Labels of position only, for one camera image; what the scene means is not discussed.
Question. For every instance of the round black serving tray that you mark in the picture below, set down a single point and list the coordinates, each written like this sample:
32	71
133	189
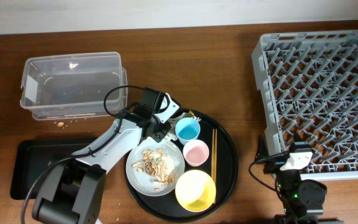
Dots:
167	208

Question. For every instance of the pink cup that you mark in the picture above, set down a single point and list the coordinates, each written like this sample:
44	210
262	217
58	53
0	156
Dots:
195	152

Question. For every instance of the gold snack wrapper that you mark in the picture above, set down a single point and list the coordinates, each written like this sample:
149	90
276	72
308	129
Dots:
189	114

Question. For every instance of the grey dishwasher rack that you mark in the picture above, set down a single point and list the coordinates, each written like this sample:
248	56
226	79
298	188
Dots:
309	86

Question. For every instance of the food scraps on plate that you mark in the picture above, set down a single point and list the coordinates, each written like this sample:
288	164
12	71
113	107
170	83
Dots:
160	166

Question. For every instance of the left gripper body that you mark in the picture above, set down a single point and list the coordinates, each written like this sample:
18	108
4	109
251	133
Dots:
157	119

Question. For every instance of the yellow bowl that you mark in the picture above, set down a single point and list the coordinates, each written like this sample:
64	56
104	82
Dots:
195	191

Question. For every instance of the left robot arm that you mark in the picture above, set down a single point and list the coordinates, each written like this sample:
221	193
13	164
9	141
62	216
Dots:
71	189

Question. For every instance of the grey plate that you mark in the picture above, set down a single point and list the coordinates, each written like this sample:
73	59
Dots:
141	182

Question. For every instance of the black rectangular tray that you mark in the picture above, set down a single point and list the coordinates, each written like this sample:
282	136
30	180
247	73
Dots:
33	156

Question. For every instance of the blue cup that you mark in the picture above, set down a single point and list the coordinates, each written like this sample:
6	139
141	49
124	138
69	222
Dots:
187	129

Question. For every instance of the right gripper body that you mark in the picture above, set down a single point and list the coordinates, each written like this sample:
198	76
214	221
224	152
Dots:
274	167

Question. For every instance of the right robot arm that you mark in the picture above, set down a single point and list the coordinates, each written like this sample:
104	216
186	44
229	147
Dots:
302	199

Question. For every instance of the wooden chopstick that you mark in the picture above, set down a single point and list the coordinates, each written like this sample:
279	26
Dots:
215	158
213	153

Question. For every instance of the clear plastic waste bin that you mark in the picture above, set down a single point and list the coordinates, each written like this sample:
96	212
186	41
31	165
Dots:
74	86

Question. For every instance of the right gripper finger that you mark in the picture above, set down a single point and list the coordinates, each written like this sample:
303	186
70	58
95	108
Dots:
262	150
297	137

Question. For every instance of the white tissue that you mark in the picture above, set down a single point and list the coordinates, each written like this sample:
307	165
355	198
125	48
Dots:
171	136

